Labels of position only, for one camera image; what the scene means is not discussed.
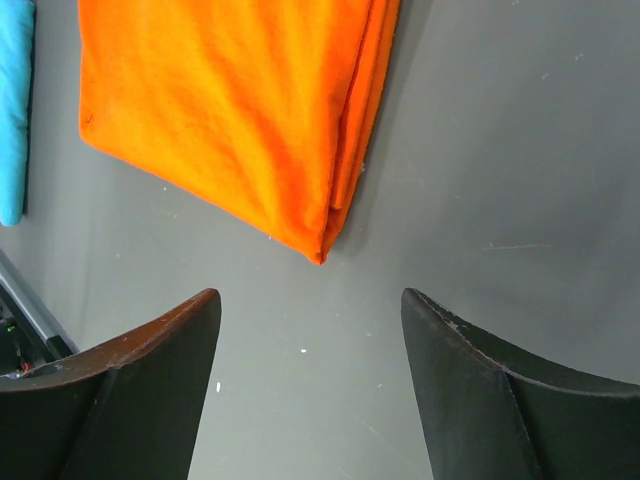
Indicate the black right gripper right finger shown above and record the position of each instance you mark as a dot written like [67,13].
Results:
[492,410]

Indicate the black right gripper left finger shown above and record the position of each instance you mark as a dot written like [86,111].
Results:
[128,408]

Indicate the orange t-shirt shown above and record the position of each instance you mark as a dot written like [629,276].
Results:
[262,108]

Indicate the folded light blue t-shirt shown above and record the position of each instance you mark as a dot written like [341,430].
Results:
[17,34]

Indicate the aluminium frame rail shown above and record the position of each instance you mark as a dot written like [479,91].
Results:
[38,323]

